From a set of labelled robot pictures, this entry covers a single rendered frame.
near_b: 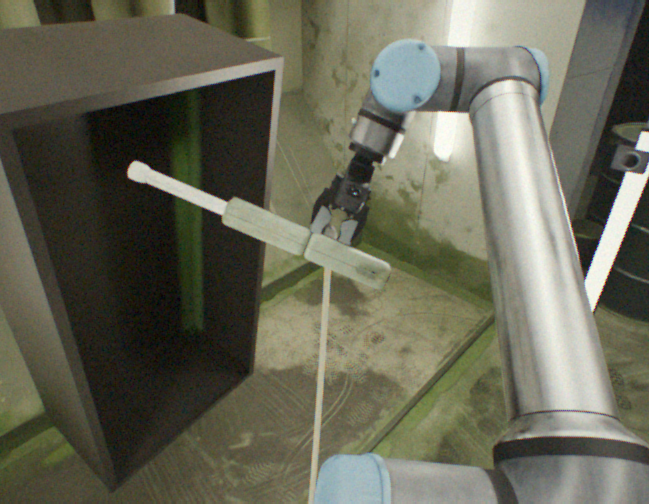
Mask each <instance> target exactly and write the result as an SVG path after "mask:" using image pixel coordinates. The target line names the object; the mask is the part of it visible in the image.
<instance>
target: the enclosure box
mask: <svg viewBox="0 0 649 504"><path fill-rule="evenodd" d="M283 65H284V56H281V55H279V54H277V53H274V52H272V51H270V50H267V49H265V48H262V47H260V46H258V45H255V44H253V43H251V42H248V41H246V40H244V39H241V38H239V37H237V36H234V35H232V34H229V33H227V32H225V31H222V30H220V29H218V28H215V27H213V26H211V25H208V24H206V23H204V22H201V21H199V20H196V19H194V18H192V17H189V16H187V15H185V14H182V13H181V14H170V15H158V16H147V17H135V18H124V19H113V20H101V21H90V22H78V23H67V24H55V25H44V26H33V27H21V28H10V29H0V306H1V308H2V310H3V313H4V315H5V317H6V320H7V322H8V324H9V326H10V329H11V331H12V333H13V336H14V338H15V340H16V343H17V345H18V347H19V350H20V352H21V354H22V356H23V359H24V361H25V363H26V366H27V368H28V370H29V373H30V375H31V377H32V380H33V382H34V384H35V386H36V389H37V391H38V393H39V396H40V398H41V400H42V403H43V405H44V407H45V410H46V412H47V414H48V416H49V419H50V421H51V422H52V423H53V424H54V426H55V427H56V428H57V429H58V430H59V431H60V433H61V434H62V435H63V436H64V437H65V439H66V440H67V441H68V442H69V443H70V444H71V446H72V447H73V448H74V449H75V450H76V452H77V453H78V454H79V455H80V456H81V458H82V459H83V460H84V461H85V462H86V463H87V465H88V466H89V467H90V468H91V469H92V471H93V472H94V473H95V474H96V475H97V477H98V478H99V479H100V480H101V481H102V482H103V484H104V485H105V486H106V487H107V488H108V490H109V491H110V492H111V493H114V492H115V491H116V490H117V489H118V488H119V487H121V486H122V485H123V484H124V483H125V482H126V481H128V480H129V479H130V478H131V477H132V476H133V475H135V474H136V473H137V472H138V471H139V470H141V469H142V468H143V467H144V466H145V465H146V464H148V463H149V462H150V461H151V460H152V459H153V458H155V457H156V456H157V455H158V454H159V453H160V452H162V451H163V450H164V449H165V448H166V447H168V446H169V445H170V444H171V443H172V442H173V441H175V440H176V439H177V438H178V437H179V436H180V435H182V434H183V433H184V432H185V431H186V430H187V429H189V428H190V427H191V426H192V425H193V424H194V423H196V422H197V421H198V420H199V419H200V418H202V417H203V416H204V415H205V414H206V413H207V412H209V411H210V410H211V409H212V408H213V407H214V406H216V405H217V404H218V403H219V402H220V401H221V400H223V399H224V398H225V397H226V396H227V395H228V394H230V393H231V392H232V391H233V390H234V389H236V388H237V387H238V386H239V385H240V384H241V383H243V382H244V381H245V380H246V379H247V378H248V377H250V376H251V375H252V374H253V372H254V362H255V352H256V341H257V331H258V321H259V311H260V300H261V290H262V280H263V270H264V260H265V249H266V242H265V241H262V240H260V239H258V238H255V237H253V236H250V235H248V234H246V233H243V232H241V231H239V230H236V229H234V228H232V227H229V226H227V225H225V224H224V223H223V222H222V216H223V215H221V214H219V213H216V212H214V211H212V210H209V209H207V208H205V207H202V206H200V205H198V204H195V203H193V202H190V201H188V200H186V199H183V198H181V197H179V196H176V195H174V194H172V193H169V192H167V191H165V190H162V189H160V188H158V187H155V186H153V185H151V184H148V183H144V182H138V181H135V180H133V179H131V178H129V177H128V170H129V167H130V165H131V164H132V163H133V162H135V161H138V162H140V163H142V164H145V165H147V166H148V167H149V168H150V169H151V170H153V171H155V172H158V173H160V174H162V175H165V176H167V177H169V178H172V179H174V180H176V181H179V182H181V183H183V184H186V185H188V186H190V187H193V188H195V189H197V190H200V191H202V192H204V193H207V194H209V195H211V196H214V197H216V198H218V199H221V200H223V201H225V202H229V201H230V200H232V199H233V196H235V197H238V198H240V199H242V200H245V201H247V202H249V203H252V204H254V205H256V206H259V207H261V208H263V209H266V210H268V211H269V208H270V198H271V188H272V178H273V167H274V157H275V147H276V137H277V126H278V116H279V106H280V96H281V86H282V75H283Z"/></svg>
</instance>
